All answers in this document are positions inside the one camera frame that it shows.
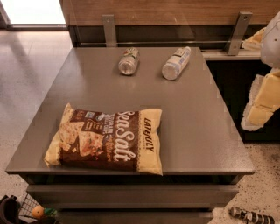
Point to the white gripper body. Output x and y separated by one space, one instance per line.
271 44

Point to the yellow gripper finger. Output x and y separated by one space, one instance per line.
263 100
254 42

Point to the silver 7up can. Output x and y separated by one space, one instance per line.
129 61

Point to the white slim can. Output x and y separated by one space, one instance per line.
176 63

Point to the black white striped object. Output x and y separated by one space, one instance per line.
253 217

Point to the Sea Salt chips bag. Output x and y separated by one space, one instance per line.
125 141

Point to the orange fruit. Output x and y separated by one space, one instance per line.
37 212

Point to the black round container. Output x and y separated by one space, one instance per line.
9 209

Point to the right metal bracket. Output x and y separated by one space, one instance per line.
232 47

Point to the metal bracket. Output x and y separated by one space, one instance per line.
109 28
232 47

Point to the left metal bracket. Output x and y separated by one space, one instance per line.
109 28

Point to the black wire basket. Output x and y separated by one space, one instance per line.
27 203

